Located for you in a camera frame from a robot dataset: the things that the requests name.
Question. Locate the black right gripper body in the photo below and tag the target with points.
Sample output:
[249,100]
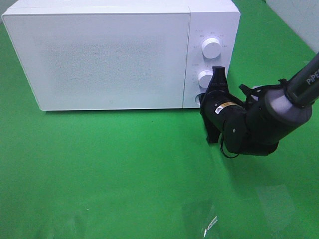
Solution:
[218,106]

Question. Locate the white timer knob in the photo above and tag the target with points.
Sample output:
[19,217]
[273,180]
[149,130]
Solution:
[204,78]

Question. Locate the white microwave door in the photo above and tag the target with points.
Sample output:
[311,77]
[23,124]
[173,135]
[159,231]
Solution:
[102,61]

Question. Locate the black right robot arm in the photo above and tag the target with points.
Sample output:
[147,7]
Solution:
[269,113]

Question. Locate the round white door button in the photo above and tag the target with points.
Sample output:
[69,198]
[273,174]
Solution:
[198,98]

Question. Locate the white upper power knob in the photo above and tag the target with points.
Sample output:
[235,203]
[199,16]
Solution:
[211,48]

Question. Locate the white microwave oven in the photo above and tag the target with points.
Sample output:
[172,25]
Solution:
[207,18]

